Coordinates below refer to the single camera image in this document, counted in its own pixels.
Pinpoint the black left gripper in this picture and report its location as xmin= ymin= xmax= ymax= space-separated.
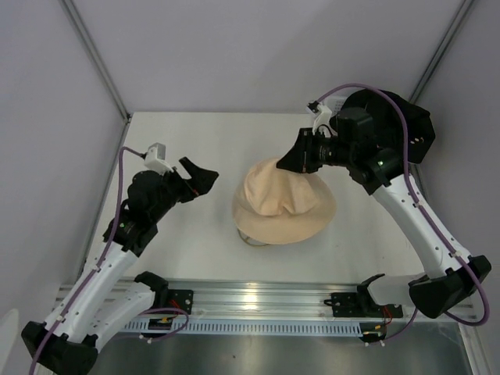
xmin=150 ymin=157 xmax=218 ymax=222

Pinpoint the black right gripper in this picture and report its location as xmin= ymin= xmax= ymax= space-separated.
xmin=276 ymin=128 xmax=354 ymax=174

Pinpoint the beige bucket hat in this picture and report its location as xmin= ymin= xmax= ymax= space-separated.
xmin=231 ymin=158 xmax=337 ymax=245

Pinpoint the black bucket hat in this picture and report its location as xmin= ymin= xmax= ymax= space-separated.
xmin=382 ymin=91 xmax=436 ymax=164

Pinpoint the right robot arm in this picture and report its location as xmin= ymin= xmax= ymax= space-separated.
xmin=277 ymin=84 xmax=491 ymax=319

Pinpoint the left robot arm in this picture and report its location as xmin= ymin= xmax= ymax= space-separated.
xmin=21 ymin=157 xmax=219 ymax=374

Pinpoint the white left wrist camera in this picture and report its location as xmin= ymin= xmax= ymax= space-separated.
xmin=144 ymin=143 xmax=173 ymax=175

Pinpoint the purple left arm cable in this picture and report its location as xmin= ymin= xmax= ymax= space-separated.
xmin=27 ymin=147 xmax=152 ymax=375

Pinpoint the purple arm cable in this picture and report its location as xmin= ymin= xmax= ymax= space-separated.
xmin=316 ymin=82 xmax=491 ymax=325
xmin=27 ymin=147 xmax=152 ymax=375

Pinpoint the gold wire hat stand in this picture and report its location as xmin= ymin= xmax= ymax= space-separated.
xmin=237 ymin=230 xmax=270 ymax=248

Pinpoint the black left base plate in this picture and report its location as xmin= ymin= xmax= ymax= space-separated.
xmin=166 ymin=289 xmax=195 ymax=315

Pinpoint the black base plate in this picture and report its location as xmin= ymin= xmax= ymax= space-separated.
xmin=166 ymin=289 xmax=195 ymax=315
xmin=323 ymin=292 xmax=403 ymax=319

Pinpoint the aluminium mounting rail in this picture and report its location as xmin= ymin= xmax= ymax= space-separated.
xmin=52 ymin=275 xmax=480 ymax=323

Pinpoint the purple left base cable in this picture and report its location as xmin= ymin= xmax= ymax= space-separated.
xmin=138 ymin=306 xmax=191 ymax=345

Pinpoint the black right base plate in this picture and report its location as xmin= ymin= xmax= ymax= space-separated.
xmin=323 ymin=292 xmax=403 ymax=319

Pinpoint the white slotted cable duct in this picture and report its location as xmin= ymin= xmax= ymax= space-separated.
xmin=121 ymin=318 xmax=363 ymax=338

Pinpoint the left aluminium frame post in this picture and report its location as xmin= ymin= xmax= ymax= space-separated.
xmin=59 ymin=0 xmax=131 ymax=123

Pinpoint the aluminium frame post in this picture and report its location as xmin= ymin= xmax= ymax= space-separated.
xmin=409 ymin=0 xmax=478 ymax=104
xmin=59 ymin=0 xmax=131 ymax=123

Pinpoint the right aluminium frame post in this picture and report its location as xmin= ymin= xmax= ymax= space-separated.
xmin=409 ymin=0 xmax=478 ymax=104

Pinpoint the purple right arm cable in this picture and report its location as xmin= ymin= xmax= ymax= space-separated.
xmin=316 ymin=82 xmax=491 ymax=325

